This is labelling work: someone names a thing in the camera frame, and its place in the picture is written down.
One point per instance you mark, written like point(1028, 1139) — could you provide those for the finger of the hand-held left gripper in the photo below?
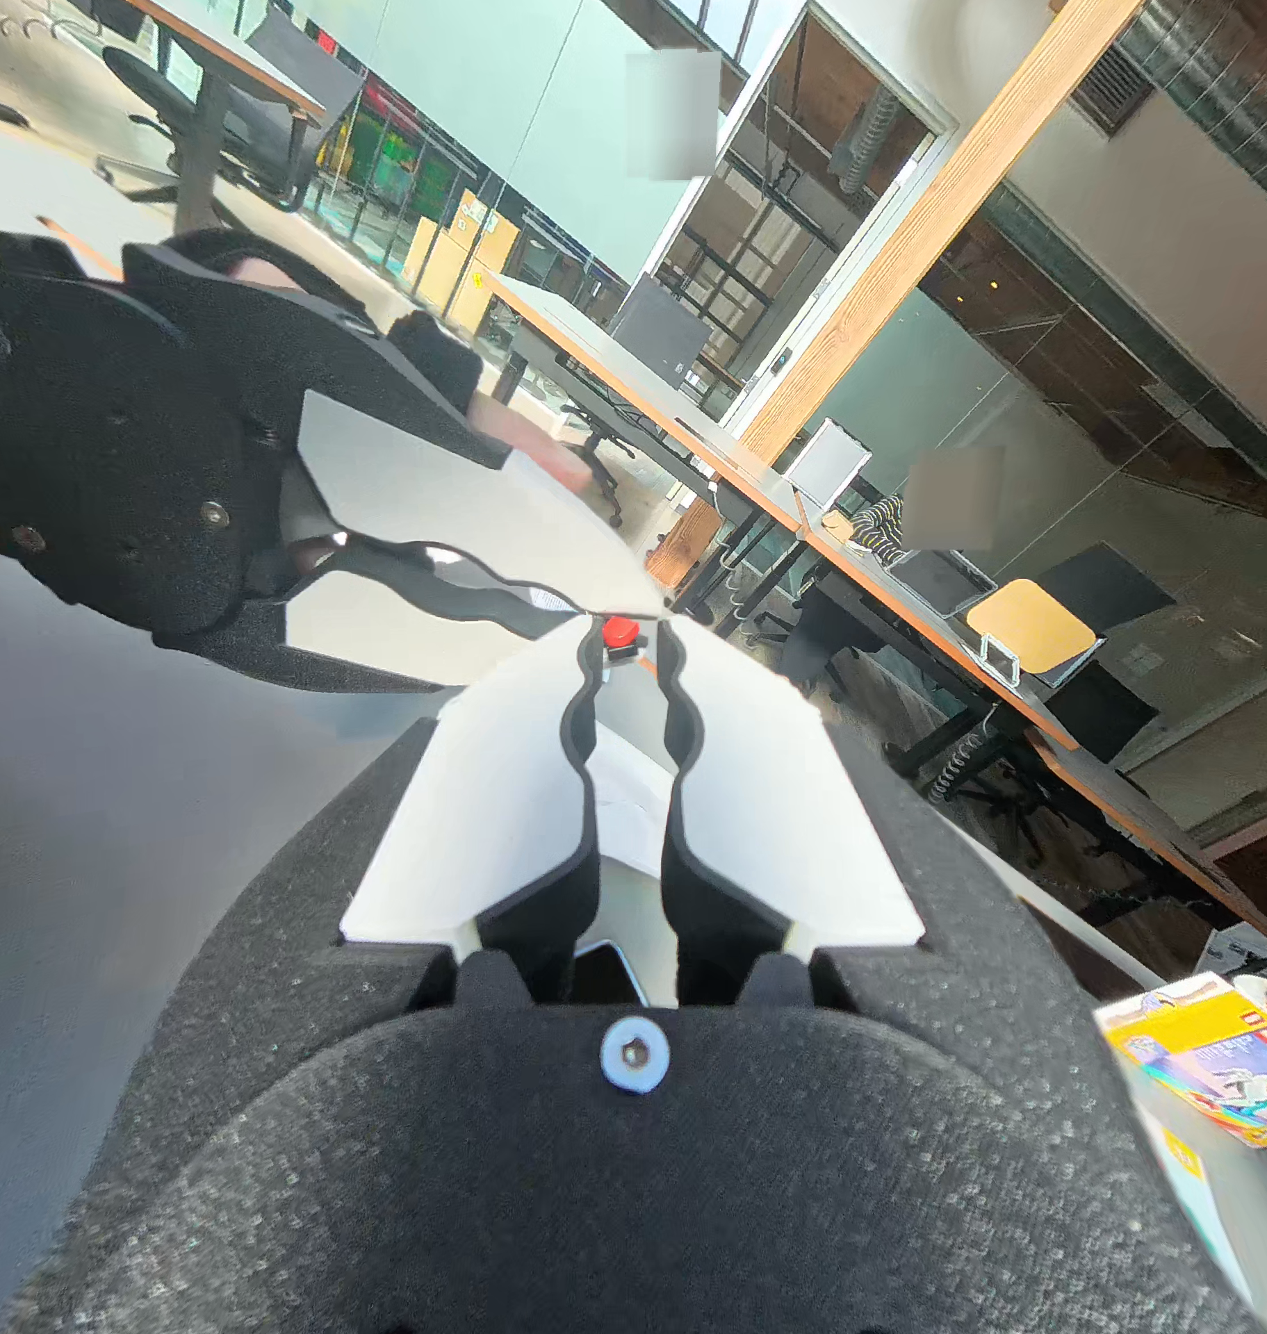
point(383, 636)
point(436, 490)

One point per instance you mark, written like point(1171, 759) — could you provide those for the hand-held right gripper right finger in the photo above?
point(790, 823)

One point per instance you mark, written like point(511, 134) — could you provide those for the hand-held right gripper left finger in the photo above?
point(467, 823)

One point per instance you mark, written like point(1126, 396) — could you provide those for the small black lego assembly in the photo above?
point(623, 654)

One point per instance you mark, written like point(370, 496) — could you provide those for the small yellow white lego box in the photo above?
point(1207, 1042)

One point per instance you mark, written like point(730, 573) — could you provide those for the person's left hand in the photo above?
point(535, 448)

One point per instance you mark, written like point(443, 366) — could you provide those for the flat empty white paper bag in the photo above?
point(634, 803)

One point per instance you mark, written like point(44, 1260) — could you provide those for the black office chair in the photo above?
point(300, 84)
point(602, 459)

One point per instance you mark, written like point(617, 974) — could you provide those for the white smartphone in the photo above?
point(608, 980)

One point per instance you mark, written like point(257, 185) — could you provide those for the wooden-edged desk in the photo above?
point(237, 63)
point(904, 594)
point(634, 386)

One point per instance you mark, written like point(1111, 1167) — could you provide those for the cardboard box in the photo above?
point(431, 265)
point(494, 261)

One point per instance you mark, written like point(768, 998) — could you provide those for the grey desk monitor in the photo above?
point(827, 463)
point(660, 328)

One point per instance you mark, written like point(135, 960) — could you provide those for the wooden support column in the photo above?
point(904, 261)

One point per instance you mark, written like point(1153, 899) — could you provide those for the spiral metal duct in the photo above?
point(1217, 84)

